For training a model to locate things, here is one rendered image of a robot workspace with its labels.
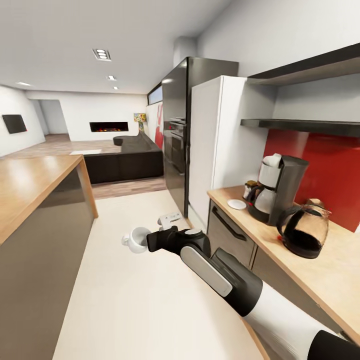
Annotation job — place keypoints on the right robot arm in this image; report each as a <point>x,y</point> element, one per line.
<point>289,330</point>

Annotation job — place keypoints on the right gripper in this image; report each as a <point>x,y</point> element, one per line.
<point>159,240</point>

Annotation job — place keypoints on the coffee cup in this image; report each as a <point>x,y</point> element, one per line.
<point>137,239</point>

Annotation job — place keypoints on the bottle of coffee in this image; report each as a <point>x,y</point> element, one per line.
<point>248,187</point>

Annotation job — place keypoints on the dishwasher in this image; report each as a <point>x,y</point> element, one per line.
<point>226,233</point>

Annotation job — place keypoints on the electric kettle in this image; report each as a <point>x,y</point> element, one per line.
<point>306,230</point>

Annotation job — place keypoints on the saucer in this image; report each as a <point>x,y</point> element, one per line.
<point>236,203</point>

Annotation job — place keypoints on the paper coffee filter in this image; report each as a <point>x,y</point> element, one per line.
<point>272,161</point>

